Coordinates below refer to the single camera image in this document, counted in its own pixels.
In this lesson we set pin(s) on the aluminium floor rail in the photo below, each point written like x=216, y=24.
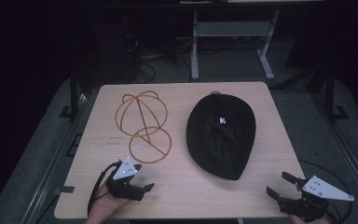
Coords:
x=51, y=174
x=348, y=155

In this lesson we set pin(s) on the person's left hand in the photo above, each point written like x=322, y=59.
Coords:
x=104, y=207

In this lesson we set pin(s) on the white metal table frame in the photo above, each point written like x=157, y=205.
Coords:
x=230, y=28

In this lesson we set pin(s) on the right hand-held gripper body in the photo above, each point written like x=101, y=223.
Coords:
x=318, y=189

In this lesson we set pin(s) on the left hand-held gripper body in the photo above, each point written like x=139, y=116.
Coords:
x=125, y=170

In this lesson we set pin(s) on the small brown object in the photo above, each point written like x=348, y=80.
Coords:
x=215, y=92

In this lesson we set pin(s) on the person's right hand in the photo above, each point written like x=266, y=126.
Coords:
x=303, y=220

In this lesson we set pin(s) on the black hat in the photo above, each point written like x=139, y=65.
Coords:
x=230, y=155

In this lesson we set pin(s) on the black metal stand post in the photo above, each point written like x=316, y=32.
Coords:
x=329, y=93
x=73, y=96

